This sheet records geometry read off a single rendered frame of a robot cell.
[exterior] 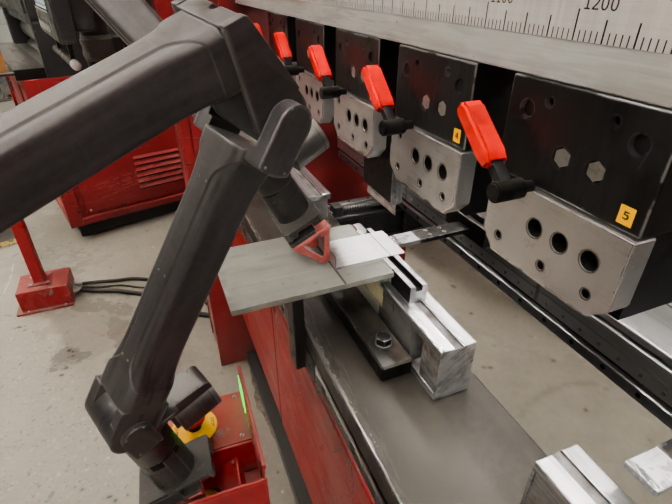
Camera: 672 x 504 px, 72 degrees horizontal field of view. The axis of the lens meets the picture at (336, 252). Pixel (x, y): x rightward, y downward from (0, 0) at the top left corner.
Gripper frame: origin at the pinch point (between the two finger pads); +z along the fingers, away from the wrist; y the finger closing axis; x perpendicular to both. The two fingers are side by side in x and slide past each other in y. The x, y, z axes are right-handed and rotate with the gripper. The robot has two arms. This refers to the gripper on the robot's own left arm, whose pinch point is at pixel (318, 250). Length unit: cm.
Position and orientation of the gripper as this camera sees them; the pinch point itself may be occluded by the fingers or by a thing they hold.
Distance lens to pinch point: 77.7
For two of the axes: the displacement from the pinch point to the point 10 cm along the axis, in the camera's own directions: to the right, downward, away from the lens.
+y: -3.7, -4.8, 8.0
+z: 4.3, 6.7, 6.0
